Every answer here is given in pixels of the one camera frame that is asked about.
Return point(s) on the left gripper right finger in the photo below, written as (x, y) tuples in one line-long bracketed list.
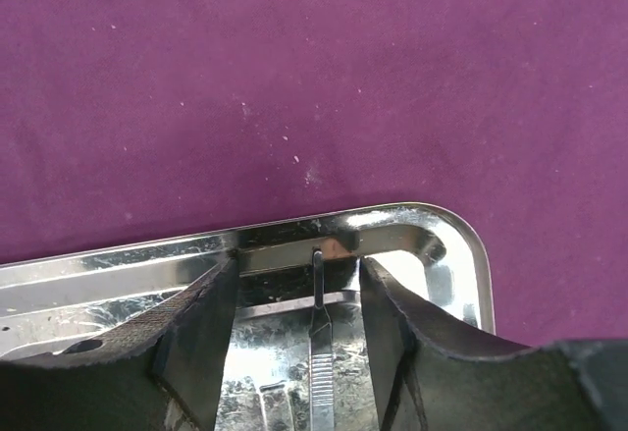
[(432, 371)]

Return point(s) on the steel instrument tray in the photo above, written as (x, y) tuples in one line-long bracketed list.
[(49, 304)]

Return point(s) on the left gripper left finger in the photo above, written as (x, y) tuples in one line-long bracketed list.
[(162, 370)]

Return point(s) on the purple surgical wrap cloth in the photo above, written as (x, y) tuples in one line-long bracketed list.
[(131, 120)]

